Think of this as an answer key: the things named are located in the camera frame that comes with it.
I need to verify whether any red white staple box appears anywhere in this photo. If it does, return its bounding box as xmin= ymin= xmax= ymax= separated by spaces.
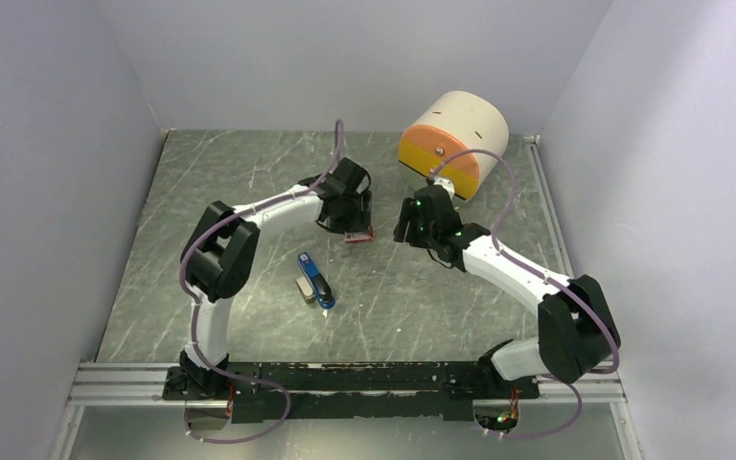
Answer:
xmin=345 ymin=228 xmax=374 ymax=244

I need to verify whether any blue stapler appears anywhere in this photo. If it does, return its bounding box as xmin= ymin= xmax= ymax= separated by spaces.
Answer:
xmin=297 ymin=252 xmax=336 ymax=311

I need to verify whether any beige small stapler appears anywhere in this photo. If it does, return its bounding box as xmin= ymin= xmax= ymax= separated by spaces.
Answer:
xmin=295 ymin=276 xmax=316 ymax=304

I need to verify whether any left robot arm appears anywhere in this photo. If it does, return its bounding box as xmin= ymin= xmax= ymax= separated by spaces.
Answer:
xmin=163 ymin=158 xmax=373 ymax=401

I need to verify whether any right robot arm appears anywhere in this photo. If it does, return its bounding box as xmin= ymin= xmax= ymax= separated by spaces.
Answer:
xmin=394 ymin=182 xmax=621 ymax=397

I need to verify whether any cream round drawer cabinet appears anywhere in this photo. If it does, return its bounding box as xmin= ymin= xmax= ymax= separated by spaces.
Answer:
xmin=398 ymin=90 xmax=510 ymax=201

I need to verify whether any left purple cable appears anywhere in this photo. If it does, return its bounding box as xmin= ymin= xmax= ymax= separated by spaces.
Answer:
xmin=178 ymin=118 xmax=346 ymax=382

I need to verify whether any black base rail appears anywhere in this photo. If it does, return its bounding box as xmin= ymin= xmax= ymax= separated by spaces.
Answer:
xmin=168 ymin=361 xmax=540 ymax=424

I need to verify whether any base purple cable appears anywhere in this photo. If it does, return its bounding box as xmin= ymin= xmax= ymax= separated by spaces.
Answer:
xmin=182 ymin=379 xmax=293 ymax=445

